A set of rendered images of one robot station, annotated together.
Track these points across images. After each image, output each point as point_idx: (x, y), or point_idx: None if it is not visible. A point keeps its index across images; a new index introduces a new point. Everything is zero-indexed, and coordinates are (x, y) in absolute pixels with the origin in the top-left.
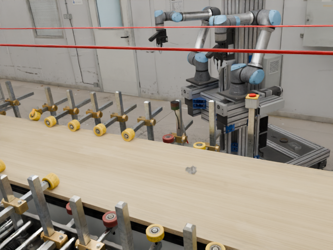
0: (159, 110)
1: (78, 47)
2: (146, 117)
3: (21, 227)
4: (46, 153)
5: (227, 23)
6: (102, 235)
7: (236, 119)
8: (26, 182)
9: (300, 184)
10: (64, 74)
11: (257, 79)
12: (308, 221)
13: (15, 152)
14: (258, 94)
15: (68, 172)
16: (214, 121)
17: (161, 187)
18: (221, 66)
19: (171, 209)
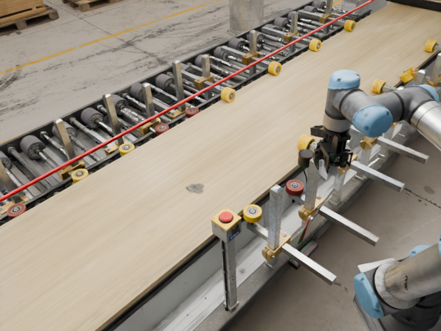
0: (389, 184)
1: None
2: None
3: (202, 99)
4: (298, 93)
5: (334, 99)
6: (154, 129)
7: (366, 320)
8: (245, 87)
9: (96, 276)
10: None
11: (359, 294)
12: (47, 247)
13: (312, 77)
14: (225, 228)
15: (249, 107)
16: (271, 217)
17: (180, 161)
18: (317, 170)
19: (144, 161)
